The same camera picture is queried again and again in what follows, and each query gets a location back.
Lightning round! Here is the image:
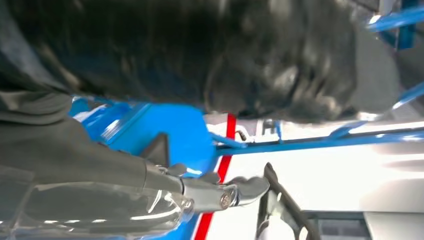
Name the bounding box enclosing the red barrier belt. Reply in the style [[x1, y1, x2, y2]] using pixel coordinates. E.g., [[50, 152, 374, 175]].
[[193, 114, 238, 240]]

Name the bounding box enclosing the blue metal shelf rack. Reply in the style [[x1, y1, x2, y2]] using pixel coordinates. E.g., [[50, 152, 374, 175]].
[[67, 96, 424, 240], [365, 4, 424, 112]]

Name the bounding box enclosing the white car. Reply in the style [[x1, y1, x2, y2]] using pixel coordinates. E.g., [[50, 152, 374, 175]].
[[198, 112, 424, 240]]

